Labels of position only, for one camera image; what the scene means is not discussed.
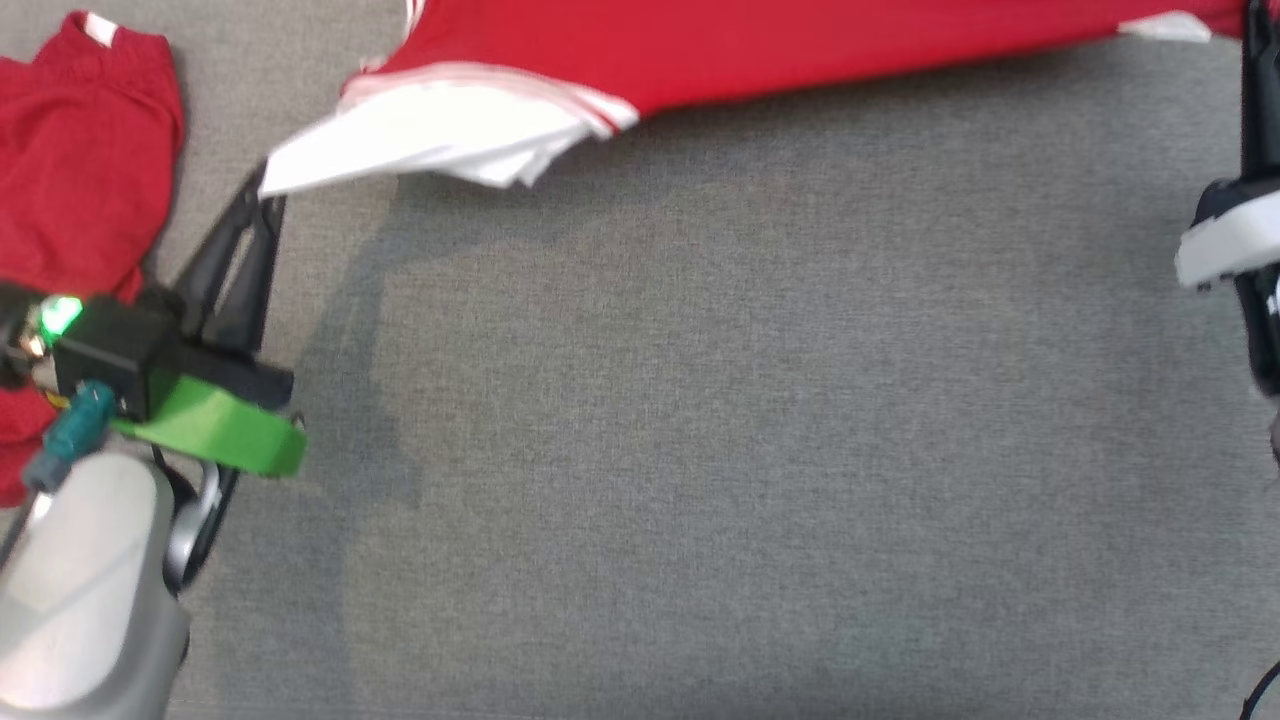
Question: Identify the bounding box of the teal connector camera cable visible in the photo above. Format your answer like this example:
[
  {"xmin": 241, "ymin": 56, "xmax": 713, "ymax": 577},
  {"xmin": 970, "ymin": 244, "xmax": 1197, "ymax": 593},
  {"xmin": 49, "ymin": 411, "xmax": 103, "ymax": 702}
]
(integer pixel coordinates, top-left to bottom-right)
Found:
[{"xmin": 22, "ymin": 380, "xmax": 117, "ymax": 493}]

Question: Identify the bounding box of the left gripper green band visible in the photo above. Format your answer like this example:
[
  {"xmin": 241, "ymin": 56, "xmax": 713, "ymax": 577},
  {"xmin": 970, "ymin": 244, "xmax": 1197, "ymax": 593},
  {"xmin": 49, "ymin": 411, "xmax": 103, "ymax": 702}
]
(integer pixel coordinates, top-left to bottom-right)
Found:
[{"xmin": 110, "ymin": 168, "xmax": 307, "ymax": 477}]

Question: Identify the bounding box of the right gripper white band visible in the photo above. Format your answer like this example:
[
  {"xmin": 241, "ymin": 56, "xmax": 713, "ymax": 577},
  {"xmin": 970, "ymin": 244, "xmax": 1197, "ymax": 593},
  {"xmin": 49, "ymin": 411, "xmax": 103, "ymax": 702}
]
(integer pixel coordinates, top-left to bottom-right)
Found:
[{"xmin": 1175, "ymin": 0, "xmax": 1280, "ymax": 396}]

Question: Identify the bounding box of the grey fabric sofa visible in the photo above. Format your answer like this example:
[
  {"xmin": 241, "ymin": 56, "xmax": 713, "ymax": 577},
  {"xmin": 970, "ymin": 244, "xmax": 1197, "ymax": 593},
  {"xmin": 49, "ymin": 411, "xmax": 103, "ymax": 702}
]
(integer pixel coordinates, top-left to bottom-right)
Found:
[{"xmin": 0, "ymin": 0, "xmax": 1280, "ymax": 720}]

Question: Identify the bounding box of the crumpled red garment white trim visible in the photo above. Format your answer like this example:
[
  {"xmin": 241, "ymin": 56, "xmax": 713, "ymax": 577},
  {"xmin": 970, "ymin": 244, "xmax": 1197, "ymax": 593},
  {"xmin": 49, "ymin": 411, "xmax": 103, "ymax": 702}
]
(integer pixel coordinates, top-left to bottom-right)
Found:
[{"xmin": 0, "ymin": 10, "xmax": 187, "ymax": 506}]

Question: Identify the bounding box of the red jersey with white sleeves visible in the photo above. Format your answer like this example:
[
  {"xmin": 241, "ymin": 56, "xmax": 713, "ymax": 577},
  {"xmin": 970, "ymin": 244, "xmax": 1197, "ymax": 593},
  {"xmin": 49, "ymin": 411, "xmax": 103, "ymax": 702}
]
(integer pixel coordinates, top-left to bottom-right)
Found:
[{"xmin": 258, "ymin": 0, "xmax": 1251, "ymax": 196}]

